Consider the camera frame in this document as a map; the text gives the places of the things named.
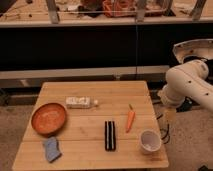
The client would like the black striped brush block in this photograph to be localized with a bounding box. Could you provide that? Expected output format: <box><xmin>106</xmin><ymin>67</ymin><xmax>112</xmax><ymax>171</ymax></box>
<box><xmin>105</xmin><ymin>121</ymin><xmax>116</xmax><ymax>151</ymax></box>

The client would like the clear plastic bottle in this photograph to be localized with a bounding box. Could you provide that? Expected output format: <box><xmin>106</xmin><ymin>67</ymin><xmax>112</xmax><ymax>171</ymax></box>
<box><xmin>65</xmin><ymin>97</ymin><xmax>99</xmax><ymax>109</ymax></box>

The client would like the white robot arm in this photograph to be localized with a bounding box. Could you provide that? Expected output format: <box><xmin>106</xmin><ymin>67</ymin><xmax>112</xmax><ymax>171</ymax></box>
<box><xmin>158</xmin><ymin>60</ymin><xmax>213</xmax><ymax>124</ymax></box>

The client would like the orange crate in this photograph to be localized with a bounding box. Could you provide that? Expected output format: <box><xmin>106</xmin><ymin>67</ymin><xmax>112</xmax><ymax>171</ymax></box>
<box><xmin>102</xmin><ymin>0</ymin><xmax>135</xmax><ymax>17</ymax></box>

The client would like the white cup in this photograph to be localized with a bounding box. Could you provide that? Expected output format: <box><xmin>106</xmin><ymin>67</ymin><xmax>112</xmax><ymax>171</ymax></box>
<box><xmin>139</xmin><ymin>129</ymin><xmax>162</xmax><ymax>154</ymax></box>

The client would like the orange bowl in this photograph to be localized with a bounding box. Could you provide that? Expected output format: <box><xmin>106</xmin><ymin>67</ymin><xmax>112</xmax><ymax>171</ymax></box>
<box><xmin>31</xmin><ymin>103</ymin><xmax>67</xmax><ymax>135</ymax></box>

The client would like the black cable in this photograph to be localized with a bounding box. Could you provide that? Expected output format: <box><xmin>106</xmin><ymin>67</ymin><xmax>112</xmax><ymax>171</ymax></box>
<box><xmin>155</xmin><ymin>113</ymin><xmax>172</xmax><ymax>145</ymax></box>

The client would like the orange carrot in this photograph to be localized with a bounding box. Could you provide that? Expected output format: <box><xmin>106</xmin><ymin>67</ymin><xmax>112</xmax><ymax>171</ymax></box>
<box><xmin>126</xmin><ymin>104</ymin><xmax>135</xmax><ymax>133</ymax></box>

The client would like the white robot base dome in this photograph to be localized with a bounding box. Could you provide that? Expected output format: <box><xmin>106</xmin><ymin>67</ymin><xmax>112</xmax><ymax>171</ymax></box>
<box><xmin>173</xmin><ymin>38</ymin><xmax>213</xmax><ymax>64</ymax></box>

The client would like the blue cloth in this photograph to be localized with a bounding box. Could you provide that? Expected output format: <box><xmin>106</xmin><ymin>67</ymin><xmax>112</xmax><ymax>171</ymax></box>
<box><xmin>43</xmin><ymin>137</ymin><xmax>62</xmax><ymax>163</ymax></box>

